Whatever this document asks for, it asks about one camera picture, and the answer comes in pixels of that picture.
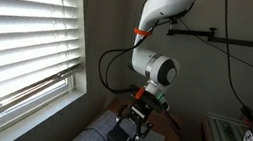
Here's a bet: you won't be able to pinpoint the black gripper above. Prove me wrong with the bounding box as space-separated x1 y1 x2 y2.
112 94 162 141

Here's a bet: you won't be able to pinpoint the wooden side table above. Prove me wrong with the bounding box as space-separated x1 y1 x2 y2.
84 92 188 141

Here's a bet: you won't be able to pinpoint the white window blinds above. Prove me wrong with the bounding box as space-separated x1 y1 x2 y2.
0 0 92 141

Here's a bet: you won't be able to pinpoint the orange cable strap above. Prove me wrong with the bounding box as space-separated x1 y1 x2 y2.
133 26 154 38
133 86 147 102

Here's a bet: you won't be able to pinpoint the black alarm clock cable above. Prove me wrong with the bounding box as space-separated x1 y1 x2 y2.
80 126 110 141

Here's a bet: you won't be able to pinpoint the white window frame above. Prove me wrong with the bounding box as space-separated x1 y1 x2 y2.
0 0 102 141

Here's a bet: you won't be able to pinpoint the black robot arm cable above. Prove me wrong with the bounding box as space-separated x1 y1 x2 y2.
93 8 163 100

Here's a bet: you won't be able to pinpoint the black hanging cable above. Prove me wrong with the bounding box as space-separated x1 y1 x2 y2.
208 0 253 117

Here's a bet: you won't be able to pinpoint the red black cable connector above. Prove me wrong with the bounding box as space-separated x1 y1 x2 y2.
237 104 253 129

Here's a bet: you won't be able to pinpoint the thin black camera cable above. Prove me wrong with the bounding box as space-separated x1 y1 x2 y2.
171 17 253 74

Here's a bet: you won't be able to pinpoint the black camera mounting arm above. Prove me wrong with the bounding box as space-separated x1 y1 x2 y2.
164 16 253 55

